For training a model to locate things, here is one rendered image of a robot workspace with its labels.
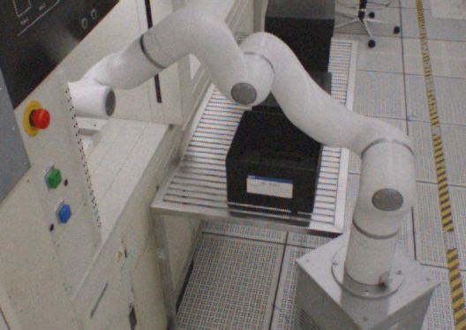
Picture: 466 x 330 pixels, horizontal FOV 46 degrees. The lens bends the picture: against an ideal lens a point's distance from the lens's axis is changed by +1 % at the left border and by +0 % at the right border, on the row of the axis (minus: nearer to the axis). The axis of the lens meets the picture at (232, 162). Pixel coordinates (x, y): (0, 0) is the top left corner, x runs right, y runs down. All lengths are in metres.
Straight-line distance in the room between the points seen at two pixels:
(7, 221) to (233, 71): 0.51
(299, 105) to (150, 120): 0.83
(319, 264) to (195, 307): 0.97
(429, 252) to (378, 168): 1.55
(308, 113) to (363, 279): 0.52
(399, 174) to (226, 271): 1.45
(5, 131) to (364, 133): 0.76
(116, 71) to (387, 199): 0.66
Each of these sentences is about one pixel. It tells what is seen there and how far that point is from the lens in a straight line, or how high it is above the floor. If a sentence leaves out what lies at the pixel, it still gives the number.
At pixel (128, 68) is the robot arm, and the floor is 1.34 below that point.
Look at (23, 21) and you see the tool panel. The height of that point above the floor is 1.53.
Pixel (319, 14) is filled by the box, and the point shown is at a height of 1.01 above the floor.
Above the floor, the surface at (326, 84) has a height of 0.86.
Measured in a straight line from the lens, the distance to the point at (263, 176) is 1.62.
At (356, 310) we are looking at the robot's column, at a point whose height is 0.76.
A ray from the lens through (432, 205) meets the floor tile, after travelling 2.98.
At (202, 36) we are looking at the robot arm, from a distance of 1.15.
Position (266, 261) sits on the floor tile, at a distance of 2.56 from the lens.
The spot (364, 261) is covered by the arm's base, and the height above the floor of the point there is 0.86.
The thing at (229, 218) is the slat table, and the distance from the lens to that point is 1.67.
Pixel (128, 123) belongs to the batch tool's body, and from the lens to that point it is 1.92.
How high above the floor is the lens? 1.92
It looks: 38 degrees down
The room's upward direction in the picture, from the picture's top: 1 degrees counter-clockwise
